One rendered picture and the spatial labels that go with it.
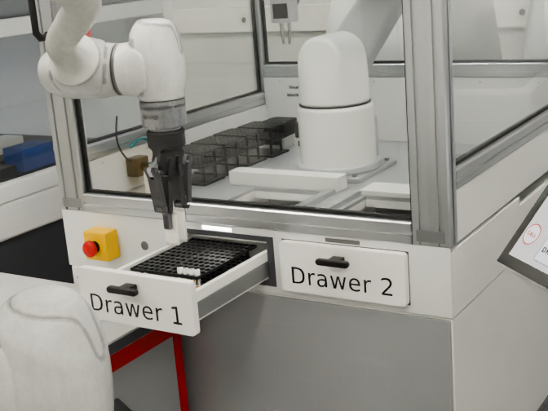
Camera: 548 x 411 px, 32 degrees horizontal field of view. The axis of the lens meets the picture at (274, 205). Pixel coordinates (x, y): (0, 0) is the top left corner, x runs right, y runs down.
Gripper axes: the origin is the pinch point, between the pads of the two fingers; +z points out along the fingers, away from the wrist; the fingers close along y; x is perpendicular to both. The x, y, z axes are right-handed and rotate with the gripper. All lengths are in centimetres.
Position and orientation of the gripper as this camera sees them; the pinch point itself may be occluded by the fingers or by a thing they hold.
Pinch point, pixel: (175, 226)
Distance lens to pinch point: 193.3
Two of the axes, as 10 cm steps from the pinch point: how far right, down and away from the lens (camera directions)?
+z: 0.7, 9.6, 2.6
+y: -5.2, 2.6, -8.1
